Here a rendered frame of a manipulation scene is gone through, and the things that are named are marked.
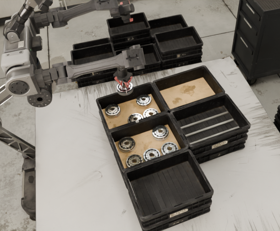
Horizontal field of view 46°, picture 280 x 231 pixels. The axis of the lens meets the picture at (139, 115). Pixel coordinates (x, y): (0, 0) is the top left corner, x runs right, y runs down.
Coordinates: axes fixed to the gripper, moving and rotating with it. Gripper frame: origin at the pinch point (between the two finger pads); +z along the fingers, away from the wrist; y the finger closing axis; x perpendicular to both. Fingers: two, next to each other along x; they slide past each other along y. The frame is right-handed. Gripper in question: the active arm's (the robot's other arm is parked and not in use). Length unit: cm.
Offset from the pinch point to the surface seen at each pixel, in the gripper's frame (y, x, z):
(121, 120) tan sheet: -2.2, 10.9, 21.7
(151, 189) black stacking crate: -45, 44, 23
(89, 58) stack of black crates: 89, -61, 53
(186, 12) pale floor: 75, -241, 97
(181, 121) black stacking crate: -37.0, -6.8, 21.6
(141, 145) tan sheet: -24.1, 21.2, 22.2
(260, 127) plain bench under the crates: -81, -37, 34
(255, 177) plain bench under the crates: -90, 1, 35
